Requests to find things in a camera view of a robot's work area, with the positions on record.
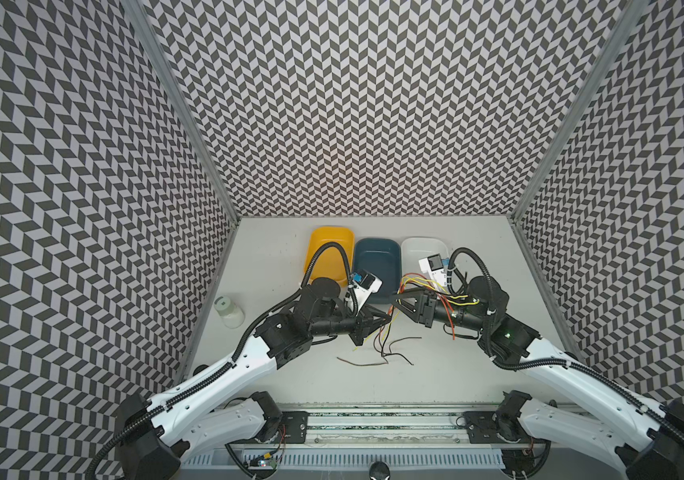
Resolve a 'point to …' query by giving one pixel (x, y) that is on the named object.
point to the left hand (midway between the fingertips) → (388, 319)
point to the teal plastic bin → (382, 257)
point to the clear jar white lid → (232, 315)
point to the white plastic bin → (414, 249)
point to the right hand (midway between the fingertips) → (394, 298)
